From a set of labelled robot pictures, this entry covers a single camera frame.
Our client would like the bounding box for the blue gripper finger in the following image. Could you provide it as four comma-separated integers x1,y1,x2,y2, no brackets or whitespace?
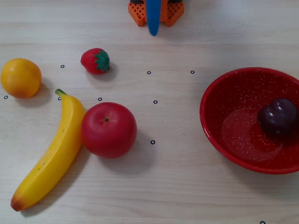
145,0,161,37

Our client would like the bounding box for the dark purple plum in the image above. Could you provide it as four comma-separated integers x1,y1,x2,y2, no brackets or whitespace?
256,98,298,137

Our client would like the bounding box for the orange robot base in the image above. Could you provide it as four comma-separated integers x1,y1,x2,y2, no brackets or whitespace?
127,0,185,27

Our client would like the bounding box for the red speckled bowl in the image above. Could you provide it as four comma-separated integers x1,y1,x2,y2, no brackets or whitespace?
199,67,299,175

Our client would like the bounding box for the red strawberry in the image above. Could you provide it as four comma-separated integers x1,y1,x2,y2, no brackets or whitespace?
80,48,111,75

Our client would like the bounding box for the red apple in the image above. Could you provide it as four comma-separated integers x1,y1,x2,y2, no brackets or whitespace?
81,101,138,160

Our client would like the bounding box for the orange fruit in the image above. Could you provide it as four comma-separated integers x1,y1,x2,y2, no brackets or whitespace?
0,57,43,99

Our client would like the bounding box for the yellow banana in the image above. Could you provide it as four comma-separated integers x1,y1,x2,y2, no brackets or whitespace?
10,88,87,212

